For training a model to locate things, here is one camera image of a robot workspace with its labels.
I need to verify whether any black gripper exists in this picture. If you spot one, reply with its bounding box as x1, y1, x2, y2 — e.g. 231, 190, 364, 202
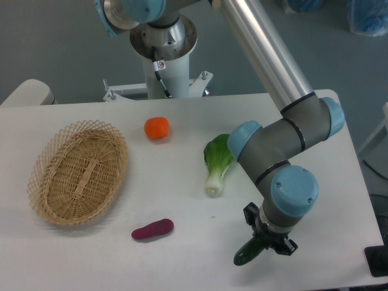
243, 202, 297, 255

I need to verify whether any dark green cucumber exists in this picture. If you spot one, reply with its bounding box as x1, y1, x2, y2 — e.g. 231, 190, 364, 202
233, 235, 271, 266

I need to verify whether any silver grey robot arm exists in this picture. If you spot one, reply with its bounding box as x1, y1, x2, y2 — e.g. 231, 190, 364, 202
94, 1, 345, 266

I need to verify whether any woven wicker basket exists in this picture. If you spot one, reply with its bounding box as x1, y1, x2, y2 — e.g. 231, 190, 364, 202
27, 120, 129, 226

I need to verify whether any green bok choy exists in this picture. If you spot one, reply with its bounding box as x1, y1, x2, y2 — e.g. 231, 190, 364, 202
203, 133, 234, 195

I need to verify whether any purple sweet potato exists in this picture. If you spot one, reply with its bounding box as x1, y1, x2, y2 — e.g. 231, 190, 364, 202
131, 218, 175, 241

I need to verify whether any black device at edge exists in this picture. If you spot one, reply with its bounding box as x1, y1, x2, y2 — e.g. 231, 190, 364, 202
364, 246, 387, 277

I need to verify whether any orange bell pepper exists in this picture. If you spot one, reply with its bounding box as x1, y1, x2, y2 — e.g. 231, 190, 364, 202
144, 116, 170, 139

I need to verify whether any blue bag at top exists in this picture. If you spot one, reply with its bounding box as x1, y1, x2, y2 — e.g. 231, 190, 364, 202
283, 0, 323, 14

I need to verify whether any blue plastic bag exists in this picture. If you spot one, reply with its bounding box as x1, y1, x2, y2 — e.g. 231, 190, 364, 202
347, 0, 387, 36

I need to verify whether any white chair armrest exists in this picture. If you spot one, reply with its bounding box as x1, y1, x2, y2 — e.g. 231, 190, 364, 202
1, 79, 58, 107

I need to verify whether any white furniture frame right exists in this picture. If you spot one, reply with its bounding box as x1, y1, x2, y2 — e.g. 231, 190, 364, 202
356, 103, 387, 157

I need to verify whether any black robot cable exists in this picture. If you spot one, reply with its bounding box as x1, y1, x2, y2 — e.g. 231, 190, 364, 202
151, 45, 173, 99

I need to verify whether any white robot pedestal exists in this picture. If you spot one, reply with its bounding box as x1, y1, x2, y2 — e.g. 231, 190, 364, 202
104, 15, 213, 102

